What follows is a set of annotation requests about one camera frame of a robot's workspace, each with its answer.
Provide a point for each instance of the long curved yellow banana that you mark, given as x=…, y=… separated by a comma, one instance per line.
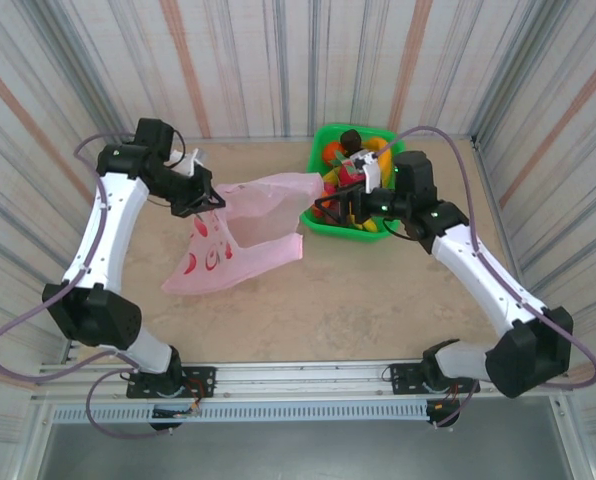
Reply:
x=378, y=145

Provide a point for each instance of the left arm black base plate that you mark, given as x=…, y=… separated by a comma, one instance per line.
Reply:
x=203, y=382

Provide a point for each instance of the grey metal panel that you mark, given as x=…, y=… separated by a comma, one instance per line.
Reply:
x=303, y=450

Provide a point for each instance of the green plastic basket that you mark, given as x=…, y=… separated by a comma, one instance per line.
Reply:
x=328, y=231

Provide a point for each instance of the lumpy yellow fake fruit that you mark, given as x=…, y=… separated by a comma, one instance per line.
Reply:
x=332, y=176

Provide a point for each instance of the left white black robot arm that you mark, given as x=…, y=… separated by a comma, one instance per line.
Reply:
x=103, y=235

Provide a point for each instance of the black wiring connector block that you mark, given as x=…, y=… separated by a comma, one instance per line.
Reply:
x=435, y=411

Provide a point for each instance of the yellow fake banana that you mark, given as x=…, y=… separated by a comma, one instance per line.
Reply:
x=370, y=226

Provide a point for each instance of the pink printed plastic bag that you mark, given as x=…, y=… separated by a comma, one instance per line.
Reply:
x=258, y=215

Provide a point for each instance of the aluminium mounting rail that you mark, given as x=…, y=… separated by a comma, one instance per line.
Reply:
x=303, y=375

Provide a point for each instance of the orange red fake tomato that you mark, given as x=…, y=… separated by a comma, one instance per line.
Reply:
x=332, y=150

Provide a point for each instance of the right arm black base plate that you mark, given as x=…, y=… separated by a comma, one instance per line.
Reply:
x=403, y=380

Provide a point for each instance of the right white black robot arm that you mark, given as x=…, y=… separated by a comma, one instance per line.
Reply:
x=478, y=270

